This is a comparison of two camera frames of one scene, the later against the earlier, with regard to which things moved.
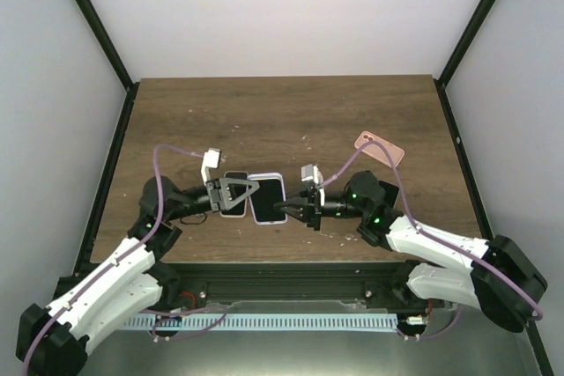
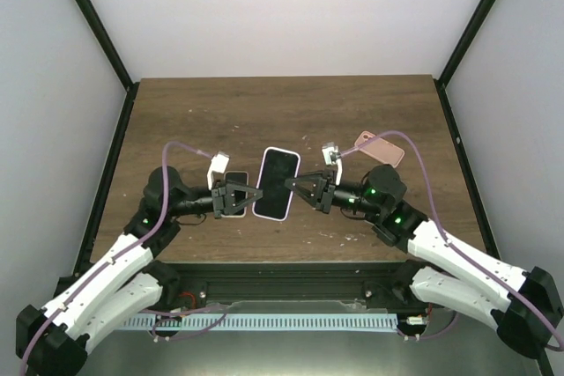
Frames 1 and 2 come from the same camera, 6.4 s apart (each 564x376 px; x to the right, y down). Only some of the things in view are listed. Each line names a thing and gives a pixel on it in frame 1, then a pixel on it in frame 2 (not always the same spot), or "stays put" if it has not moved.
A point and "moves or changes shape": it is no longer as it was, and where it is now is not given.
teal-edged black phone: x=233 y=190 stays put
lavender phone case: x=263 y=200 moves or changes shape
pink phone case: x=376 y=151 stays put
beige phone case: x=233 y=189 stays put
